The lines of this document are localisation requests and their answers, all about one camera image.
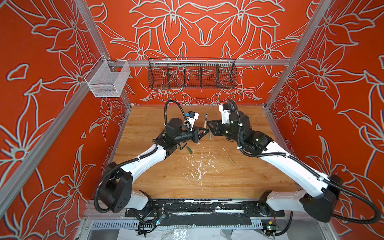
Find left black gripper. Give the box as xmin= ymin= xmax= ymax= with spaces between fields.
xmin=173 ymin=125 xmax=208 ymax=145

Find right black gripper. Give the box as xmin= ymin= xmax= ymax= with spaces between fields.
xmin=205 ymin=118 xmax=246 ymax=145

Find tan pen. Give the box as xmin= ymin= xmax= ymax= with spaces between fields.
xmin=204 ymin=113 xmax=208 ymax=129

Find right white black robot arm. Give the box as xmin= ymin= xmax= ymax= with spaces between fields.
xmin=207 ymin=101 xmax=343 ymax=223

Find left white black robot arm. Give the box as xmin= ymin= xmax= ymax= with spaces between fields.
xmin=94 ymin=118 xmax=210 ymax=213

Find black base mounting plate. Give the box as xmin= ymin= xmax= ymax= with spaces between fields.
xmin=124 ymin=198 xmax=286 ymax=218

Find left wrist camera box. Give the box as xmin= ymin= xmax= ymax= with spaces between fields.
xmin=185 ymin=111 xmax=199 ymax=130

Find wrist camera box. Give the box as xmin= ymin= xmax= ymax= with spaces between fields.
xmin=185 ymin=111 xmax=199 ymax=130
xmin=219 ymin=103 xmax=231 ymax=125

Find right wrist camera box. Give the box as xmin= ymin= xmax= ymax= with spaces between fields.
xmin=219 ymin=103 xmax=231 ymax=125

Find black wire mesh basket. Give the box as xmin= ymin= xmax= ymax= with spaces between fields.
xmin=148 ymin=57 xmax=239 ymax=90

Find grey slotted cable duct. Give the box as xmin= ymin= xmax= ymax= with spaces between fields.
xmin=89 ymin=219 xmax=263 ymax=231

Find white wire mesh basket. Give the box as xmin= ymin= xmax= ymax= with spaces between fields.
xmin=85 ymin=56 xmax=131 ymax=98

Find right black corrugated cable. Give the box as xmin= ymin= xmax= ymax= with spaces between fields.
xmin=226 ymin=98 xmax=382 ymax=225

